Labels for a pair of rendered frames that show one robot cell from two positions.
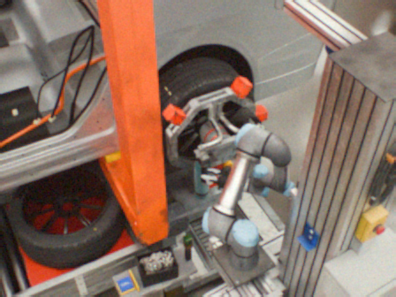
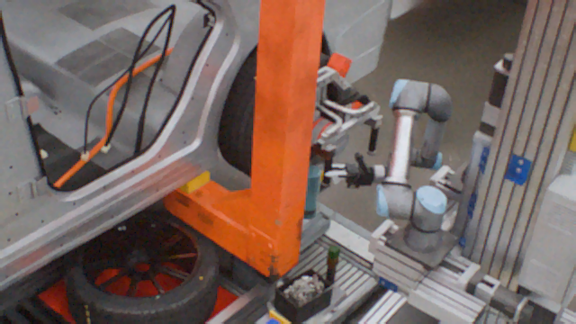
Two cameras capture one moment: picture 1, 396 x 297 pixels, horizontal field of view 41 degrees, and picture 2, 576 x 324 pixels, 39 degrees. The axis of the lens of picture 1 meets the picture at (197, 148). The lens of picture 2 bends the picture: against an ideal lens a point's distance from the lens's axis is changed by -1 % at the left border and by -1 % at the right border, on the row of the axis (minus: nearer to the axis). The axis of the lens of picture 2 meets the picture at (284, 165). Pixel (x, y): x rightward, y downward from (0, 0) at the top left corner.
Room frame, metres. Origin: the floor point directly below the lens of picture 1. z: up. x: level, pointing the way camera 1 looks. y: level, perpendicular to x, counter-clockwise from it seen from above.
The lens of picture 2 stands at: (-0.62, 1.33, 2.95)
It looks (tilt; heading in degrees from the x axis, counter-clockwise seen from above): 37 degrees down; 335
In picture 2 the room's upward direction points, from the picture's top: 5 degrees clockwise
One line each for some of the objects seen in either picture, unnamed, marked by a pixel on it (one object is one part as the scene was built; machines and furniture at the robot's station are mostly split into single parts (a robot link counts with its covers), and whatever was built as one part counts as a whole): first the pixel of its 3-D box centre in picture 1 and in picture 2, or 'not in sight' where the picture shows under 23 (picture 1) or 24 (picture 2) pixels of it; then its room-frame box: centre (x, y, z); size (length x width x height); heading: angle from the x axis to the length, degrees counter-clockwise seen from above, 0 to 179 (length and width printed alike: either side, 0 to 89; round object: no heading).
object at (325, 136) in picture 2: (206, 128); (321, 114); (2.00, -0.05, 1.03); 0.19 x 0.18 x 0.11; 27
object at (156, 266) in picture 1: (156, 265); (303, 296); (1.49, 0.21, 0.51); 0.20 x 0.14 x 0.13; 109
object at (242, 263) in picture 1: (243, 251); (425, 230); (1.35, -0.21, 0.87); 0.15 x 0.15 x 0.10
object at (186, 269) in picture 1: (155, 274); (300, 311); (1.48, 0.23, 0.44); 0.43 x 0.17 x 0.03; 117
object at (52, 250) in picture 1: (69, 211); (142, 275); (1.93, 0.78, 0.39); 0.66 x 0.66 x 0.24
